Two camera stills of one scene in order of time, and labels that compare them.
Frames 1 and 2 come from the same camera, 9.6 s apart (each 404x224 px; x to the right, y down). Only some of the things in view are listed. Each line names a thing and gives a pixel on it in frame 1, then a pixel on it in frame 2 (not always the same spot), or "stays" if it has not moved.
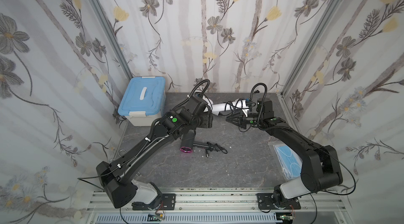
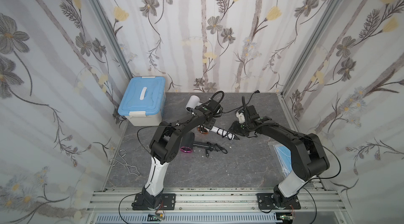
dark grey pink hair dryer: [188, 142] stays
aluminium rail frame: [331, 201] stays
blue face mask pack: [290, 161] stays
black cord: [239, 105] to [227, 134]
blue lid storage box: [142, 100] stays
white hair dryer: [215, 109] to [223, 133]
